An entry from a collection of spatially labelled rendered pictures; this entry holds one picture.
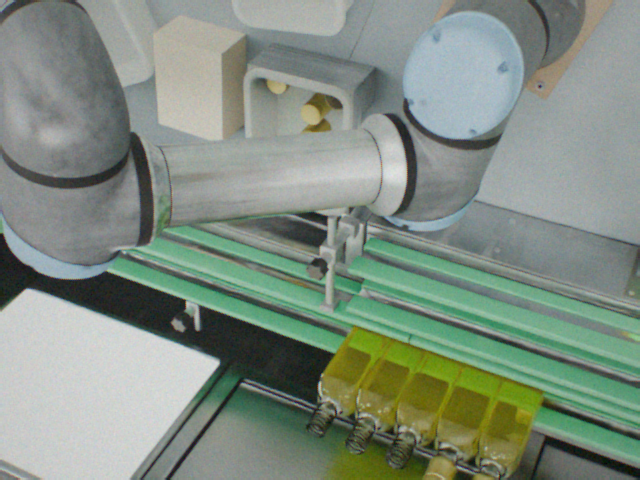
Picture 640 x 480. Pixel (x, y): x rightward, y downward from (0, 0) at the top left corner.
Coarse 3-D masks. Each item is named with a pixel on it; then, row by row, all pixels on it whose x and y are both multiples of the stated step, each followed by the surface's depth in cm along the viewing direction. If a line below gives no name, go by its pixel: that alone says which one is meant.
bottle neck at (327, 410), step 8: (328, 400) 123; (320, 408) 122; (328, 408) 122; (336, 408) 123; (312, 416) 122; (320, 416) 121; (328, 416) 122; (312, 424) 120; (320, 424) 120; (328, 424) 121; (312, 432) 122; (320, 432) 122
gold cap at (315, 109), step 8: (312, 96) 135; (320, 96) 134; (304, 104) 133; (312, 104) 132; (320, 104) 133; (304, 112) 133; (312, 112) 133; (320, 112) 132; (328, 112) 136; (304, 120) 134; (312, 120) 134; (320, 120) 133
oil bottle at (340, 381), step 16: (352, 336) 131; (368, 336) 131; (384, 336) 131; (336, 352) 129; (352, 352) 128; (368, 352) 128; (336, 368) 126; (352, 368) 126; (368, 368) 127; (320, 384) 124; (336, 384) 124; (352, 384) 124; (320, 400) 125; (336, 400) 123; (352, 400) 124
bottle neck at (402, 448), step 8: (400, 432) 119; (408, 432) 119; (400, 440) 118; (408, 440) 118; (416, 440) 119; (392, 448) 117; (400, 448) 117; (408, 448) 117; (392, 456) 118; (400, 456) 116; (408, 456) 117; (392, 464) 118; (400, 464) 117
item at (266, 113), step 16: (256, 80) 133; (288, 80) 128; (304, 80) 127; (256, 96) 134; (272, 96) 139; (288, 96) 139; (304, 96) 137; (336, 96) 126; (256, 112) 136; (272, 112) 140; (288, 112) 140; (336, 112) 136; (352, 112) 127; (256, 128) 138; (272, 128) 142; (288, 128) 142; (336, 128) 138
